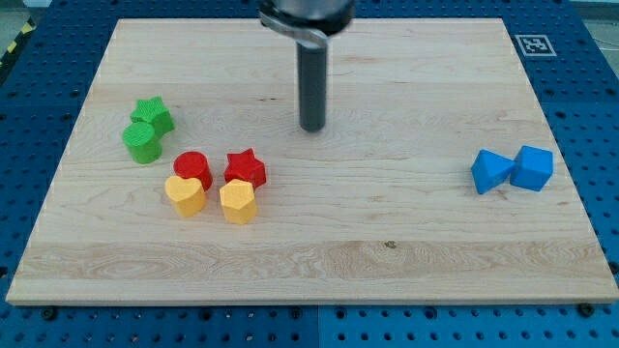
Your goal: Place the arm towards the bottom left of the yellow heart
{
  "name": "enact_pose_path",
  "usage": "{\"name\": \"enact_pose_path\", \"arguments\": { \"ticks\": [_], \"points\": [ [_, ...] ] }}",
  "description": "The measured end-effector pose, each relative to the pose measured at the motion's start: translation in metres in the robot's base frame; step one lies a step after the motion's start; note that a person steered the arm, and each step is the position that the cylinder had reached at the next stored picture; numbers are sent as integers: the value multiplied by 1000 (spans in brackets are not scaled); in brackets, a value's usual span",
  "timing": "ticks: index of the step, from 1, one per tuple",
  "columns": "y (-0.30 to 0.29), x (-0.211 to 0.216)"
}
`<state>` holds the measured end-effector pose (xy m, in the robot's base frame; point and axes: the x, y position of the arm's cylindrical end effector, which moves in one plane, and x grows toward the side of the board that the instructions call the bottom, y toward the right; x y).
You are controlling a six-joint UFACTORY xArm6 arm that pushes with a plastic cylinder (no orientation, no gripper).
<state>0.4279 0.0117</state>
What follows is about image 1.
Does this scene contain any red cylinder block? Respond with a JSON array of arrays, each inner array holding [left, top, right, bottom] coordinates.
[[173, 151, 213, 191]]

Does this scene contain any robot arm flange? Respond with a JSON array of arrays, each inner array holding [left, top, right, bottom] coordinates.
[[258, 0, 355, 49]]

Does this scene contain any green star block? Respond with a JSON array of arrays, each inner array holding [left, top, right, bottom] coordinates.
[[131, 96, 175, 137]]

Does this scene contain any light wooden board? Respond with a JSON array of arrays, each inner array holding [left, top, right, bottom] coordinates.
[[7, 18, 618, 306]]

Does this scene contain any black yellow hazard tape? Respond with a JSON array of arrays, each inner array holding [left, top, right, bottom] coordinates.
[[1, 17, 37, 69]]

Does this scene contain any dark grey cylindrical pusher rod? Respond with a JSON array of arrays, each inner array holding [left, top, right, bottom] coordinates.
[[297, 43, 328, 132]]

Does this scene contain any blue triangle block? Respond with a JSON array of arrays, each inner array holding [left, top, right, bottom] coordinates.
[[471, 149, 516, 194]]

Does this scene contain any blue cube block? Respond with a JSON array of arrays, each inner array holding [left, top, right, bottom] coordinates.
[[510, 145, 554, 191]]

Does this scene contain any white fiducial marker tag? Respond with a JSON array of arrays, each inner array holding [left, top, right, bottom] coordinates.
[[515, 34, 556, 57]]

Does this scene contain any green cylinder block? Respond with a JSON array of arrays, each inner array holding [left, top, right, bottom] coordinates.
[[122, 122, 162, 164]]

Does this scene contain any yellow pentagon block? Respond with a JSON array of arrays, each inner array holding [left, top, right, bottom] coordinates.
[[220, 179, 257, 224]]

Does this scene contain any red star block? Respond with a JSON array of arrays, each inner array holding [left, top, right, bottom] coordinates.
[[224, 148, 267, 189]]

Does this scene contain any yellow heart block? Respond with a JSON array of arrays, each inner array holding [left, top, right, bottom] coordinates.
[[164, 175, 207, 218]]

